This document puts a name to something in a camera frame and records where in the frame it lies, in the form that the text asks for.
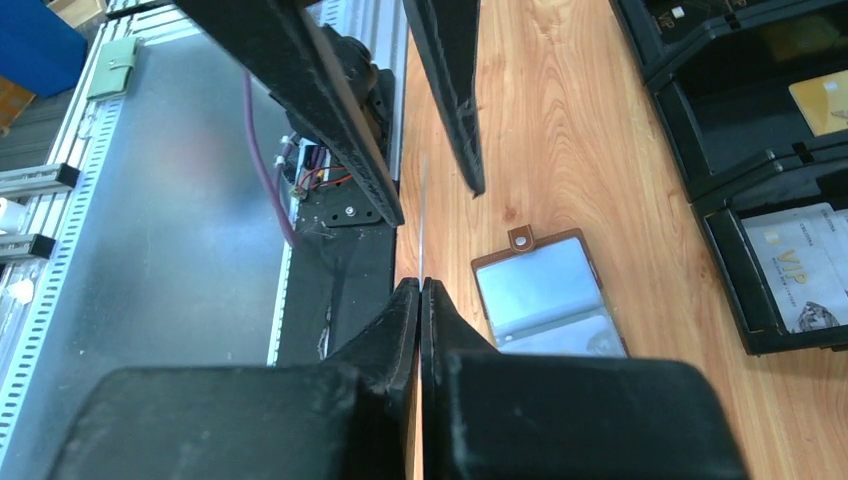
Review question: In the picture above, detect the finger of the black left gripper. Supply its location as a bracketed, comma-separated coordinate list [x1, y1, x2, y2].
[177, 0, 404, 227]
[403, 0, 486, 196]

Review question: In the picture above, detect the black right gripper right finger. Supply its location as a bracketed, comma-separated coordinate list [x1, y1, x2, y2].
[421, 278, 749, 479]

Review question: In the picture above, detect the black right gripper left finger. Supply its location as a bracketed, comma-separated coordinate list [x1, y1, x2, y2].
[49, 278, 420, 479]

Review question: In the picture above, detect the brown leather card holder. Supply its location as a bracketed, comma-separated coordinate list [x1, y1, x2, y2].
[471, 225, 629, 358]

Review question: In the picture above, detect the silver vip card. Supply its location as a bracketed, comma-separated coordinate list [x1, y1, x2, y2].
[418, 155, 429, 290]
[742, 202, 847, 334]

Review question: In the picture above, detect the gold credit card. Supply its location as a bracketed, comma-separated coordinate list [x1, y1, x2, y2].
[788, 70, 847, 136]

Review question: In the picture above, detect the black three-compartment tray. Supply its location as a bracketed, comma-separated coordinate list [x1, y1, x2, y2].
[611, 1, 847, 355]

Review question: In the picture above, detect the green wallet on frame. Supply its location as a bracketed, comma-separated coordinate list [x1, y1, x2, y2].
[86, 36, 140, 101]

